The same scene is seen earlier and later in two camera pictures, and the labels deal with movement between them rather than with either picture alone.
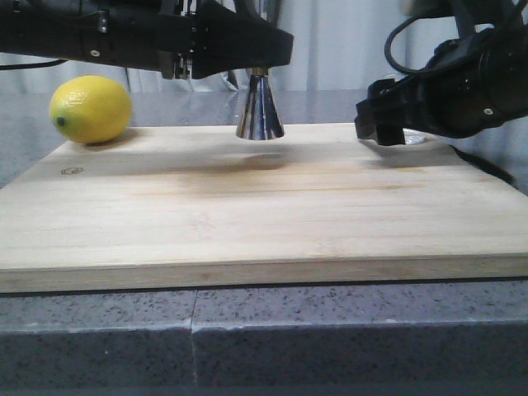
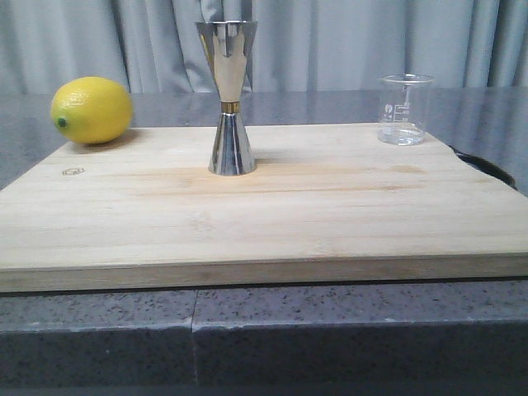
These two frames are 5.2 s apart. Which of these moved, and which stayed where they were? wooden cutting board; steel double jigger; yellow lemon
Moved: steel double jigger
Stayed: wooden cutting board; yellow lemon
